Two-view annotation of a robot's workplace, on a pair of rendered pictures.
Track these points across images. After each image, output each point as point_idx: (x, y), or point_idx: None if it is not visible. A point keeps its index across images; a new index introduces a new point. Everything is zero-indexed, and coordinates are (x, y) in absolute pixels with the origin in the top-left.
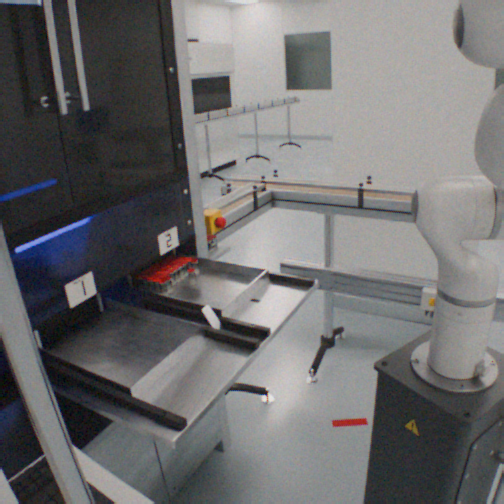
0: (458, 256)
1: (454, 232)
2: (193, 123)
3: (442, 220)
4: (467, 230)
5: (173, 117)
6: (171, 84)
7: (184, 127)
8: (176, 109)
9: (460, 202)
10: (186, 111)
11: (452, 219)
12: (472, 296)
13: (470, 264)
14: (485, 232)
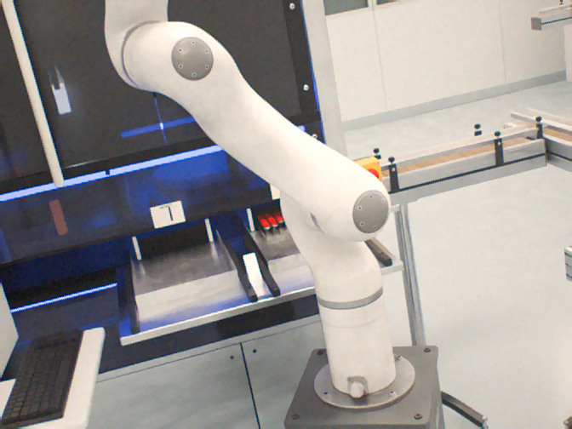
0: (304, 246)
1: (293, 220)
2: (328, 61)
3: (283, 205)
4: (301, 220)
5: (295, 57)
6: (292, 21)
7: (313, 66)
8: (300, 48)
9: None
10: (316, 48)
11: (287, 206)
12: (318, 293)
13: (317, 258)
14: (313, 225)
